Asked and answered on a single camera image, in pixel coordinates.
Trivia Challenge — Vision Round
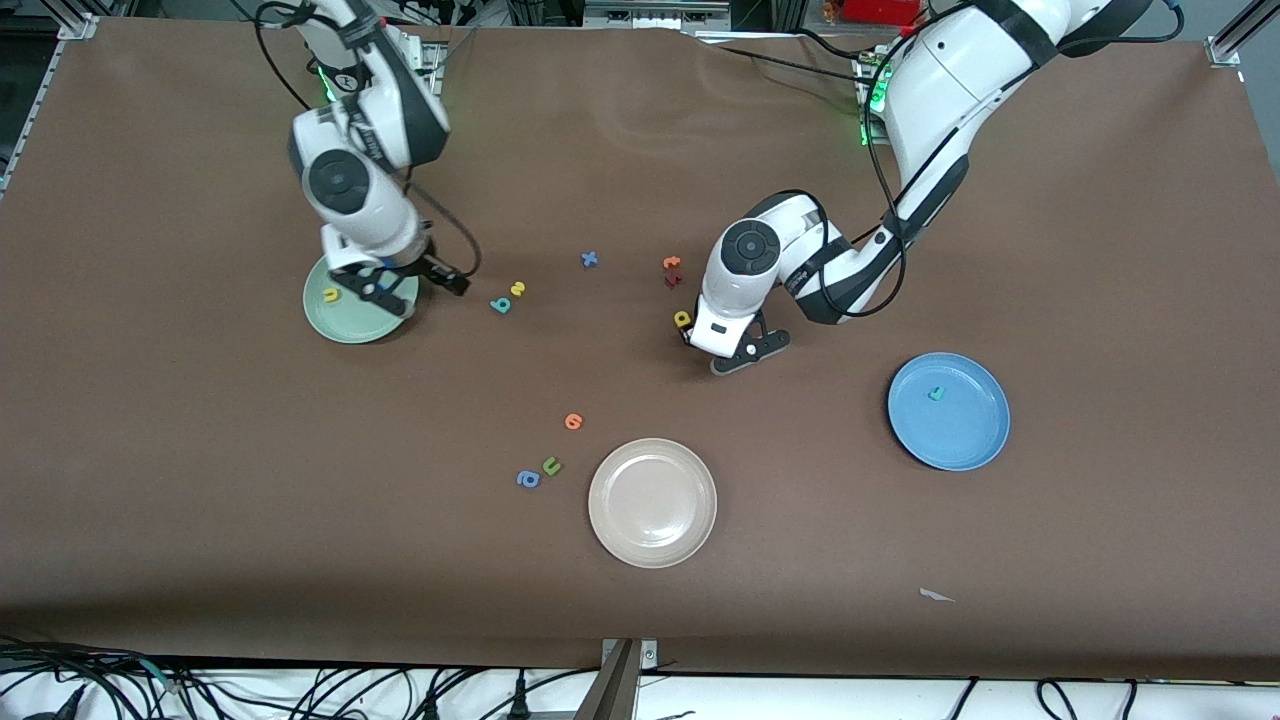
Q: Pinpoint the pale green plate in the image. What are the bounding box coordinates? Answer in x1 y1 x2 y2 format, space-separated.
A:
303 250 420 345

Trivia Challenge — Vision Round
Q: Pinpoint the beige plate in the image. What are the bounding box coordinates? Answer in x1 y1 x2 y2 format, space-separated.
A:
588 438 719 569

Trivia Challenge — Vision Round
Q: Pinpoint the blue plate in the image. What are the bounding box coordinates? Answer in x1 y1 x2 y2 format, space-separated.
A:
887 352 1012 472

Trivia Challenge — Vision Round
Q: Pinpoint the brown table cover sheet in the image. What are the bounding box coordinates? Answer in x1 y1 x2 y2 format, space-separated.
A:
0 15 1280 681

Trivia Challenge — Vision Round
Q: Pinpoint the grey equipment housing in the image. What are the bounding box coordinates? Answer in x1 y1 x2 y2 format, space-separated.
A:
583 0 731 33

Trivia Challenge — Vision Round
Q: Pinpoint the red box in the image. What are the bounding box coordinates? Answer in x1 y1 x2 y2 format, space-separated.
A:
838 0 926 26

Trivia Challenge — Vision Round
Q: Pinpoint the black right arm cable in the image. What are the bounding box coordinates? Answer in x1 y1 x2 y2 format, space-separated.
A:
253 0 481 281

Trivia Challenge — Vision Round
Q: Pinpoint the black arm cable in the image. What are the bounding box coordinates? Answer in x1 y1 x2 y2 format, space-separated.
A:
740 0 1186 321
253 0 481 281

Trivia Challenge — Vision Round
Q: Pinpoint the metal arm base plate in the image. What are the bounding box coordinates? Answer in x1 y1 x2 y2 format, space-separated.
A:
395 25 448 101
855 48 891 146

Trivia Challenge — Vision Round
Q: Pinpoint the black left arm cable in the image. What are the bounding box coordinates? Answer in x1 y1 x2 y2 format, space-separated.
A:
740 0 1186 321

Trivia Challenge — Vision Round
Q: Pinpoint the small metal corner bracket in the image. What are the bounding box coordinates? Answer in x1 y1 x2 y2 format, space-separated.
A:
600 638 659 671

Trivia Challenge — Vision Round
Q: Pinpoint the aluminium profile post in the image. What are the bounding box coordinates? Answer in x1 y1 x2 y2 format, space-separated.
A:
573 638 641 720

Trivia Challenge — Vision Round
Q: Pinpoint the aluminium frame rail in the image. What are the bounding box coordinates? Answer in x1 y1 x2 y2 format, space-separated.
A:
0 10 101 201
1205 0 1280 69

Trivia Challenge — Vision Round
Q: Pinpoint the teal sleeved cable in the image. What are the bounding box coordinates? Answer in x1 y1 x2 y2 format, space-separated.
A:
130 655 186 696

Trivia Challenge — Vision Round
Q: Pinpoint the black looped cable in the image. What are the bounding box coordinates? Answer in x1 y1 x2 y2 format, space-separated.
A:
1035 678 1081 720

